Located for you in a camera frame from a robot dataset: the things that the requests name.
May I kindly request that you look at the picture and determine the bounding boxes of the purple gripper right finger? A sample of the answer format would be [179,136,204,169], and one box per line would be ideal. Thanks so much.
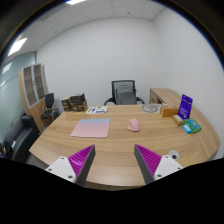
[134,144,182,184]

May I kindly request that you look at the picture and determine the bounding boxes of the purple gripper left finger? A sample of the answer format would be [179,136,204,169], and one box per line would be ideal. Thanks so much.
[46,145,95,187]

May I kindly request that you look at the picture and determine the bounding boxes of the pink blue mouse pad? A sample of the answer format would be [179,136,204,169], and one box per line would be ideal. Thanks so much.
[71,119,110,138]

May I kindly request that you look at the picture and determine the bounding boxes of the blue small pack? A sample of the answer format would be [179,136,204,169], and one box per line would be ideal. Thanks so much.
[182,125,191,134]

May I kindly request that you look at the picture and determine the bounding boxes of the yellow snack box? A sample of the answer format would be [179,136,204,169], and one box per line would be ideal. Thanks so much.
[171,115,184,125]

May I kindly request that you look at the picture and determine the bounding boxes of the brown tissue box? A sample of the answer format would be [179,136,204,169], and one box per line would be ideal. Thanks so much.
[160,105,178,117]

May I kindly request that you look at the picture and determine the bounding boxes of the green snack pack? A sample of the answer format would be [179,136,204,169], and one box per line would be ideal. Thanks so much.
[184,118,202,133]

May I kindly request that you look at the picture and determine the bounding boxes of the small black chair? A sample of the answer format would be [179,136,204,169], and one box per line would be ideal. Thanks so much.
[40,93,60,121]

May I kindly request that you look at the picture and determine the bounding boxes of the white green leaflet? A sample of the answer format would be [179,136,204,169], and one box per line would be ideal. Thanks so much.
[86,106,108,114]

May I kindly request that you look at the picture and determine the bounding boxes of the black sofa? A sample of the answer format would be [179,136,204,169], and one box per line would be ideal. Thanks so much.
[3,116,40,163]

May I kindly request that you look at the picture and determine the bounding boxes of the cardboard boxes with black device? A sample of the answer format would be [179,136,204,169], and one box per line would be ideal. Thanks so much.
[61,93,87,112]

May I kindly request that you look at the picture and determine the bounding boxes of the wooden side desk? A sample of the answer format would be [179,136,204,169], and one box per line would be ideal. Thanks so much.
[149,87,188,108]

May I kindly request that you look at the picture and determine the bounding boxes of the black mesh office chair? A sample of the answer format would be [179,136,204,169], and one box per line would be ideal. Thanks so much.
[104,80,144,105]

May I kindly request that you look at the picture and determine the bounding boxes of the wooden bookcase cabinet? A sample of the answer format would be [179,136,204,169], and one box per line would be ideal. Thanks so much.
[18,64,48,131]

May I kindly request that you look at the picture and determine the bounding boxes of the table cable grommet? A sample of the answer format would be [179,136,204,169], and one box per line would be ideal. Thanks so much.
[168,150,179,160]

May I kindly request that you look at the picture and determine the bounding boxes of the coiled white cable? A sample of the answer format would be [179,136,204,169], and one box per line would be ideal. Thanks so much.
[141,103,163,114]

